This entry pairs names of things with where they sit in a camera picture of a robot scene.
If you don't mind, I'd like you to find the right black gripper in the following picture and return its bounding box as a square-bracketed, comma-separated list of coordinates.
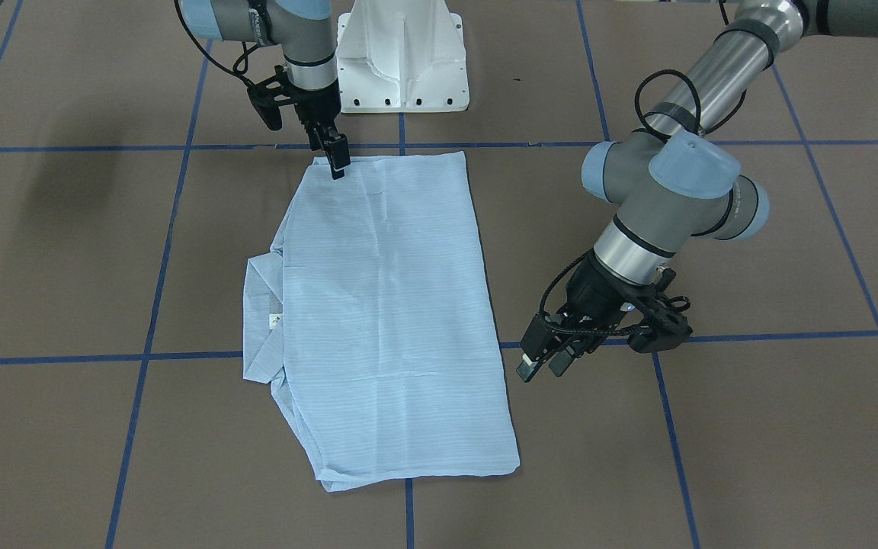
[290, 84, 351, 180]

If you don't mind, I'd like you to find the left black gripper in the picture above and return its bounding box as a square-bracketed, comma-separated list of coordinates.
[516, 252, 645, 383]

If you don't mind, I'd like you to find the light blue button-up shirt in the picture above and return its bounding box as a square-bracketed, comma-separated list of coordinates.
[242, 152, 520, 493]

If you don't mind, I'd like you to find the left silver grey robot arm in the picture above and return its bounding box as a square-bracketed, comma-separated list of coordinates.
[517, 1, 878, 382]

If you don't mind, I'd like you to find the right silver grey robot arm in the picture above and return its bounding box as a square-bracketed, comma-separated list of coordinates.
[173, 1, 351, 180]

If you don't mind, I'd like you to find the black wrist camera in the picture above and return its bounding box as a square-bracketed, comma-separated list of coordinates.
[246, 65, 296, 132]
[625, 265, 693, 354]

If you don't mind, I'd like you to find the white camera mast base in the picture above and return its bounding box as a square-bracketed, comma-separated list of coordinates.
[337, 1, 471, 114]

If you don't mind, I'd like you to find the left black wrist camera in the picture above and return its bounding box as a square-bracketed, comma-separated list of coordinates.
[625, 265, 693, 354]

